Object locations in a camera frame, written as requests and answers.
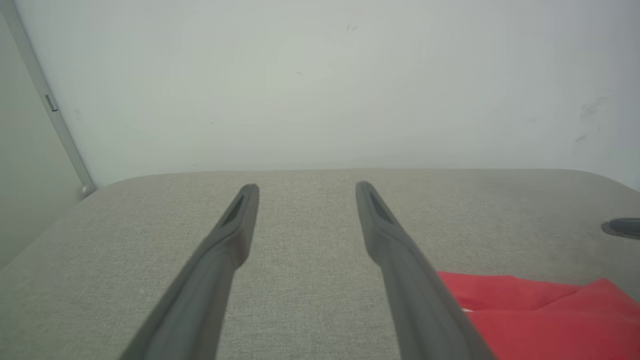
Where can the red and white jersey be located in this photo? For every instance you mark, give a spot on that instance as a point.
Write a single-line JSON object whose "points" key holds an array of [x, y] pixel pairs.
{"points": [[550, 325]]}

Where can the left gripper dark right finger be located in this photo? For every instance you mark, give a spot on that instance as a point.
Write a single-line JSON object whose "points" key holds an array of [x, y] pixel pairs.
{"points": [[415, 300]]}

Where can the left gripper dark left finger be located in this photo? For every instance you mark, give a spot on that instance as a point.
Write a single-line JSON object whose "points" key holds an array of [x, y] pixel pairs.
{"points": [[205, 290]]}

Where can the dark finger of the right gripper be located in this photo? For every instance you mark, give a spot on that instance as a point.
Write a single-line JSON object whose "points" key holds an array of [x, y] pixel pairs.
{"points": [[625, 228]]}

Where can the grey metal pole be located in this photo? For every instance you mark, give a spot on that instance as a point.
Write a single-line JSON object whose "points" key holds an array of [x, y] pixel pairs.
{"points": [[55, 115]]}

